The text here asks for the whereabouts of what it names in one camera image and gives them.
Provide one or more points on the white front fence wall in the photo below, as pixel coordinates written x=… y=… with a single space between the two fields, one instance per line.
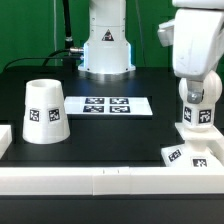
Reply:
x=110 y=181

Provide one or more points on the white lamp bulb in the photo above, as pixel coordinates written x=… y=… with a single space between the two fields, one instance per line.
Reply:
x=200 y=117

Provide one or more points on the white marker plate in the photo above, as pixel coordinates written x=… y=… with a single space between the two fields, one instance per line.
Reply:
x=134 y=106

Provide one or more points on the white lamp shade cone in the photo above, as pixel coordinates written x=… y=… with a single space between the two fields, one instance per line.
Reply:
x=45 y=120

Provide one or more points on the white lamp base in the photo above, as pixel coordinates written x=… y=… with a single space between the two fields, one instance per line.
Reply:
x=194 y=152

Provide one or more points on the white left fence wall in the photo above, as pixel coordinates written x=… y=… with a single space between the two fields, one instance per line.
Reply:
x=5 y=138

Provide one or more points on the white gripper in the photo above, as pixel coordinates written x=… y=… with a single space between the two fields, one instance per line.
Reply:
x=198 y=42

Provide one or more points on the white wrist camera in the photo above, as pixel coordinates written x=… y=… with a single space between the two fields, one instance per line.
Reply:
x=166 y=33

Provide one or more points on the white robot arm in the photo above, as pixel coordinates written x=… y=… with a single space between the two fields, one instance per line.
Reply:
x=107 y=51

